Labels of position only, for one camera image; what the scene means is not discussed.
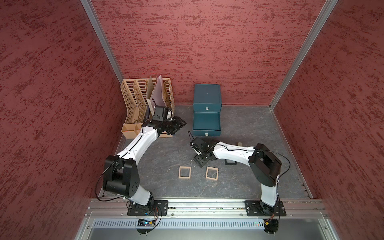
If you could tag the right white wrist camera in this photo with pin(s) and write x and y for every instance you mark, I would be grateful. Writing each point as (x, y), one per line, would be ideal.
(196, 144)

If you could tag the pink brooch box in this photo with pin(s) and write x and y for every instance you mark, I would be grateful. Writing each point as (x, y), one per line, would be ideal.
(185, 172)
(212, 173)

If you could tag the black brooch box diamond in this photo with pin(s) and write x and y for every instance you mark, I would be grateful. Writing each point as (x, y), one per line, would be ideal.
(201, 160)

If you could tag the pink folder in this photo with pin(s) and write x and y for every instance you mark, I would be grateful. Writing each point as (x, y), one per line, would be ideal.
(157, 98)

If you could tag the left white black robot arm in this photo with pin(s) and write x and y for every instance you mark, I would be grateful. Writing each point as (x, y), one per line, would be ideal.
(121, 175)

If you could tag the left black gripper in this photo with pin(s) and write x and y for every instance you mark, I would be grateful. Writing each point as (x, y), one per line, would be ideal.
(178, 124)

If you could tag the brown cardboard divider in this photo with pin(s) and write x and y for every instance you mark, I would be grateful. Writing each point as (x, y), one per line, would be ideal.
(149, 88)

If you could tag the aluminium mounting rail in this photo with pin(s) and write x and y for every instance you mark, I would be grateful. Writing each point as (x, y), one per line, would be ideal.
(210, 208)

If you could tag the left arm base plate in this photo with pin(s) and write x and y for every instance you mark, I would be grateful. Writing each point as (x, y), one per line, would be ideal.
(160, 207)

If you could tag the teal drawer cabinet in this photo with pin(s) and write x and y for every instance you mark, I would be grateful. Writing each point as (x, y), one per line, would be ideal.
(207, 93)

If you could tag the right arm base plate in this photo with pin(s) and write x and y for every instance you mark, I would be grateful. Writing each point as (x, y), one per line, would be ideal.
(253, 208)

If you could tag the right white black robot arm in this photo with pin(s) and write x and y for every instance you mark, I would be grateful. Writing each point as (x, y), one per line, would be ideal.
(265, 166)

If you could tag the black brooch box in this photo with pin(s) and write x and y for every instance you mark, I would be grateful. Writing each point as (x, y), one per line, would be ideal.
(230, 163)

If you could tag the tan plastic file organizer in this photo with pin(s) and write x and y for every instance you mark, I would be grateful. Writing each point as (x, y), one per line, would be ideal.
(135, 97)

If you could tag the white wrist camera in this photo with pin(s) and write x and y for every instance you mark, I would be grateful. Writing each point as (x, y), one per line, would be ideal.
(162, 113)
(196, 144)

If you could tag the teal top drawer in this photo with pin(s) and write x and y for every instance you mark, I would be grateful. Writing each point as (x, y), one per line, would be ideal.
(207, 107)

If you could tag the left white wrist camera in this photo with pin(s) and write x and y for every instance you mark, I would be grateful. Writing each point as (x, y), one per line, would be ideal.
(162, 113)

